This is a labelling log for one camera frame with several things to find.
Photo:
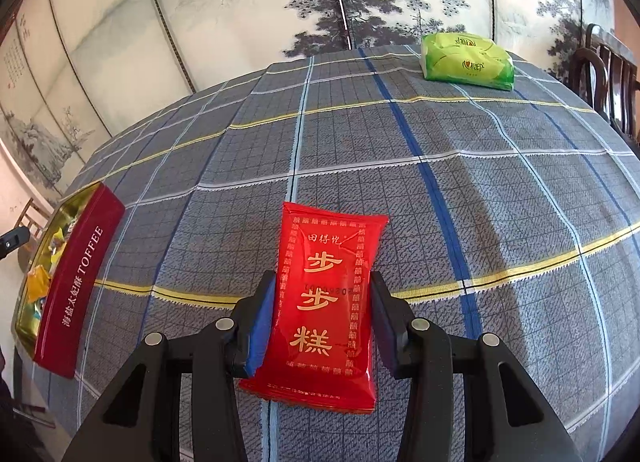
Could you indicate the painted folding screen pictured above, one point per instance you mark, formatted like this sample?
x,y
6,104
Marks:
x,y
225,17

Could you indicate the red and gold tin box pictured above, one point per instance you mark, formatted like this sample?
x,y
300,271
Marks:
x,y
75,282

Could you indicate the orange yellow snack packet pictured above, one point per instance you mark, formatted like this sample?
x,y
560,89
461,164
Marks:
x,y
39,284

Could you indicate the light wooden chair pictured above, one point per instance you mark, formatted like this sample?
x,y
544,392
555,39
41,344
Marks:
x,y
35,222

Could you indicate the dark wooden chair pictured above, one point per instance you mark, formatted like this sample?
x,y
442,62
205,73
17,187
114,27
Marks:
x,y
600,72

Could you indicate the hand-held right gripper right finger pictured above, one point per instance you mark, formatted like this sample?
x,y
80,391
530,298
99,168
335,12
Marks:
x,y
384,332

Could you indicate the grey plaid tablecloth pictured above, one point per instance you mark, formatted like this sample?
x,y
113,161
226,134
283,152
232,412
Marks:
x,y
500,192

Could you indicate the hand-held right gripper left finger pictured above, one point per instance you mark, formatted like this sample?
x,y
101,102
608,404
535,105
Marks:
x,y
261,332

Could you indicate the green tissue pack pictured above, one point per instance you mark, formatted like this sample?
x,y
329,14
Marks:
x,y
465,62

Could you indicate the red snack packet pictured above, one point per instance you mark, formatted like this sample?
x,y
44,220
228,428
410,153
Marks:
x,y
320,302

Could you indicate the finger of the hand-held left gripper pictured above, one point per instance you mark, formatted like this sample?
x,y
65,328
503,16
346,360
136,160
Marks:
x,y
12,241

